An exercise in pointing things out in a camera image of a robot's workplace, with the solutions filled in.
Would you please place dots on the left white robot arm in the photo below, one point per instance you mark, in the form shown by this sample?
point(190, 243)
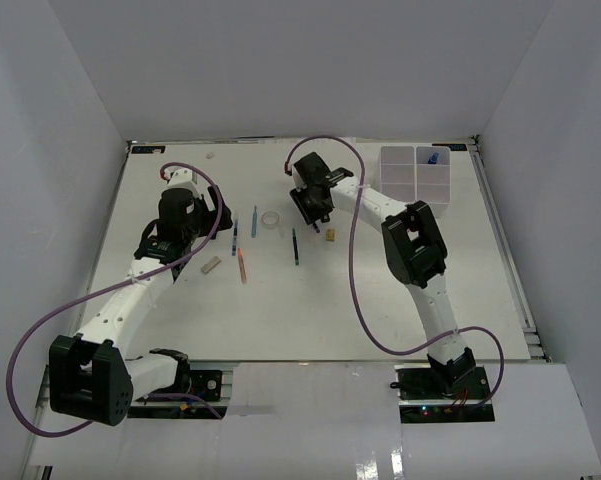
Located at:
point(90, 374)

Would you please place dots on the clear tape roll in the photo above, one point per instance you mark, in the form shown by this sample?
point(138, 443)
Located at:
point(270, 220)

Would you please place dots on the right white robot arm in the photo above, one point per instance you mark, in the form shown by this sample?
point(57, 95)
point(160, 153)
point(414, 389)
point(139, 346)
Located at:
point(415, 253)

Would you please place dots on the green pen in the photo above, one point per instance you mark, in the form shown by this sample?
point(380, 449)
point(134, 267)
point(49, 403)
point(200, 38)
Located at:
point(295, 246)

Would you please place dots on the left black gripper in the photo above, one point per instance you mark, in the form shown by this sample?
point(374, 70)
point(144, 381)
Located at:
point(199, 203)

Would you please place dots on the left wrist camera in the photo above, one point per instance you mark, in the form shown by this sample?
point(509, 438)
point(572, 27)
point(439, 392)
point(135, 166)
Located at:
point(181, 178)

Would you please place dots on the white compartment organizer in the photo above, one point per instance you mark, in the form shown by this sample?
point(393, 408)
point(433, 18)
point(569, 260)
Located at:
point(405, 175)

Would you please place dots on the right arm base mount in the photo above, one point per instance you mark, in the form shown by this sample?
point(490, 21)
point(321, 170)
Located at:
point(422, 400)

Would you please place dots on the light blue pen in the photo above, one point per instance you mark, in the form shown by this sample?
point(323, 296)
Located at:
point(254, 222)

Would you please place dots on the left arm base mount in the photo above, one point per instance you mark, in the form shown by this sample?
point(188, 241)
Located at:
point(205, 396)

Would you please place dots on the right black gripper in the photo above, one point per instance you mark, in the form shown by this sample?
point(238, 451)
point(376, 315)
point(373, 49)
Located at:
point(310, 217)

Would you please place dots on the orange pen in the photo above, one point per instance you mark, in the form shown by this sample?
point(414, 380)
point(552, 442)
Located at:
point(242, 266)

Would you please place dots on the blue dark pen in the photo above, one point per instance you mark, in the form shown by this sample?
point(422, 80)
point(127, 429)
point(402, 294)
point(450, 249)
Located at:
point(235, 237)

